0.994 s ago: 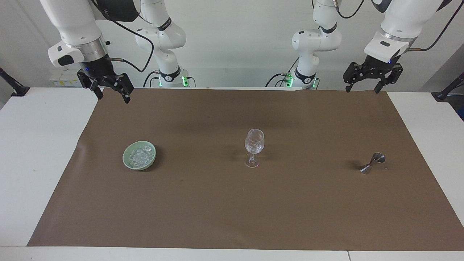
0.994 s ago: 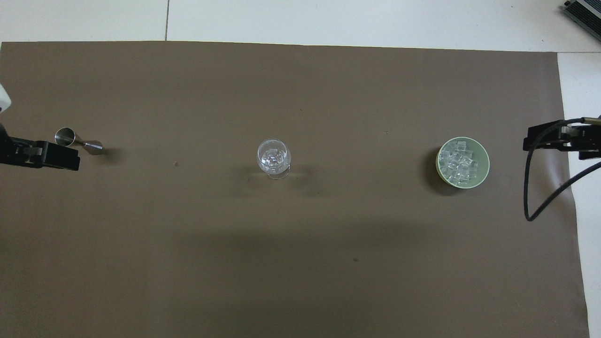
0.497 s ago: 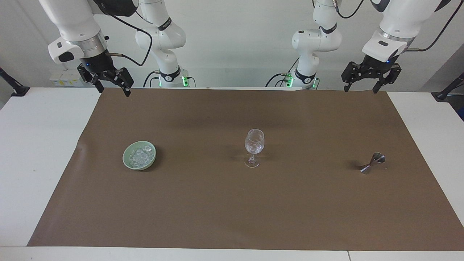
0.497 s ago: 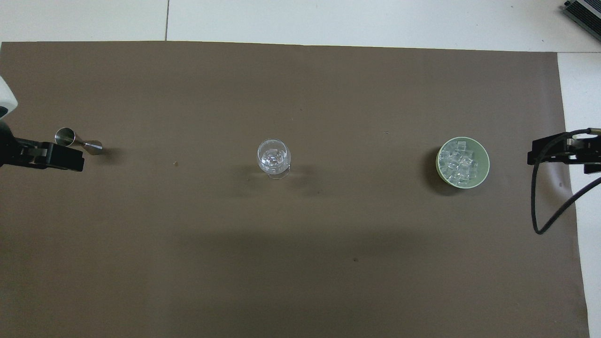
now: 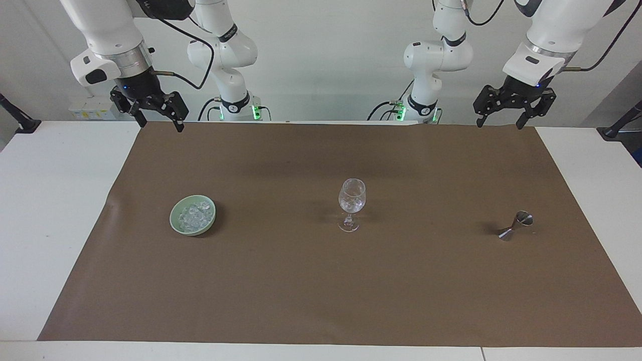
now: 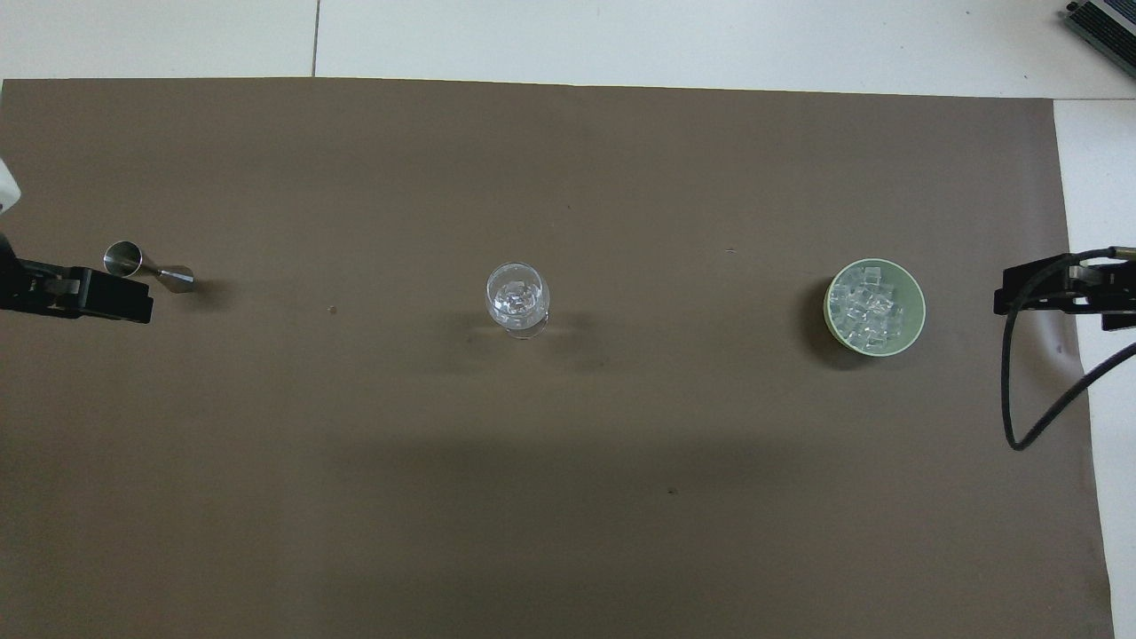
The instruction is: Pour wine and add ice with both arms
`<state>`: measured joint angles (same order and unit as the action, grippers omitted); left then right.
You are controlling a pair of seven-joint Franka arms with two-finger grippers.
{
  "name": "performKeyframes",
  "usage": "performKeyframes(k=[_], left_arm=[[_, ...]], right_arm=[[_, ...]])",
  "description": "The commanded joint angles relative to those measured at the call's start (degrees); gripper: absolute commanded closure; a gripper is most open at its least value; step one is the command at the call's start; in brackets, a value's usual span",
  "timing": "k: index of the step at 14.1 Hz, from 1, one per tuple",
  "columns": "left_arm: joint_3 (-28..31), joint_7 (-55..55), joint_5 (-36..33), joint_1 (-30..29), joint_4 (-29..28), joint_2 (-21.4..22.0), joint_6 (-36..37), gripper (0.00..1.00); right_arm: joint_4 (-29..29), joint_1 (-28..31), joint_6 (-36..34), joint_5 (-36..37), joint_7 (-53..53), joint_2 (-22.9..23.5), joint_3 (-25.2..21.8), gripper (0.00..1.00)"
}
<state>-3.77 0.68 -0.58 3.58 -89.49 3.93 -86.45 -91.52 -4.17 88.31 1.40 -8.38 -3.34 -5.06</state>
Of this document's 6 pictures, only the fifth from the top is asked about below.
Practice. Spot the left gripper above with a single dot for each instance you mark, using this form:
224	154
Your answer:
529	89

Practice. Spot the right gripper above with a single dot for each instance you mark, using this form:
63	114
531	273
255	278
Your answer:
140	85

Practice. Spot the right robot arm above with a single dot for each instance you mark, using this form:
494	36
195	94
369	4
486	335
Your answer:
108	30

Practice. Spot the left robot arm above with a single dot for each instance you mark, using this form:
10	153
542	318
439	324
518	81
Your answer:
544	37

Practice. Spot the clear wine glass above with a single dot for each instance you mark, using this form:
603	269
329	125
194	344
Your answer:
351	198

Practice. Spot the black stand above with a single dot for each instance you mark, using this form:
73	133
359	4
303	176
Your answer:
20	120
617	128

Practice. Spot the steel double jigger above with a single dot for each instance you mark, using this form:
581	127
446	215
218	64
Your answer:
524	218

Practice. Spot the light green bowl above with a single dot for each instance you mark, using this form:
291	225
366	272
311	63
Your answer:
176	224

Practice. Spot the white wall socket box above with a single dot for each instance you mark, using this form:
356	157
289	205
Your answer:
93	109

